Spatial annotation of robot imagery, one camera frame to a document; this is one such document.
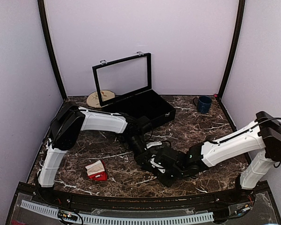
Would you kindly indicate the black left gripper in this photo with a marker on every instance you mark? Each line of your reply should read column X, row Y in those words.
column 141, row 158

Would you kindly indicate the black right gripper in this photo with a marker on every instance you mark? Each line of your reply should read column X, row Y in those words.
column 167, row 182

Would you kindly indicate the black compartment display box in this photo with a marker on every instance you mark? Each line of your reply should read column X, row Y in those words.
column 130, row 79

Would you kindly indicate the red and white sock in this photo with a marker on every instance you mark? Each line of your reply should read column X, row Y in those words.
column 97, row 171

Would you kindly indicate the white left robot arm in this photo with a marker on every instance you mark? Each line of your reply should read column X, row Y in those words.
column 72, row 119

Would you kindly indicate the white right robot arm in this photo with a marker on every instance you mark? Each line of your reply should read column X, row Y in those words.
column 262, row 134

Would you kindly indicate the floral ceramic plate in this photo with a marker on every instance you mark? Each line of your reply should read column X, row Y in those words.
column 93, row 98

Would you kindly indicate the blue enamel mug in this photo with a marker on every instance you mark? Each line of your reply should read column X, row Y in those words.
column 202, row 103

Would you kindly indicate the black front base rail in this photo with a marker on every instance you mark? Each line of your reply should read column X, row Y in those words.
column 209, row 200

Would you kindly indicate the white slotted cable duct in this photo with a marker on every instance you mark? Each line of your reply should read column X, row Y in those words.
column 116, row 217

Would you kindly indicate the black left frame post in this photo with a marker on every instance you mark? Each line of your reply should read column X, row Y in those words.
column 50, row 49

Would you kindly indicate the black frame post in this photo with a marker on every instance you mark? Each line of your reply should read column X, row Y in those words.
column 233, row 48
column 50, row 49

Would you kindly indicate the black right frame post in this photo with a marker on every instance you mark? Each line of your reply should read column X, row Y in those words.
column 233, row 48

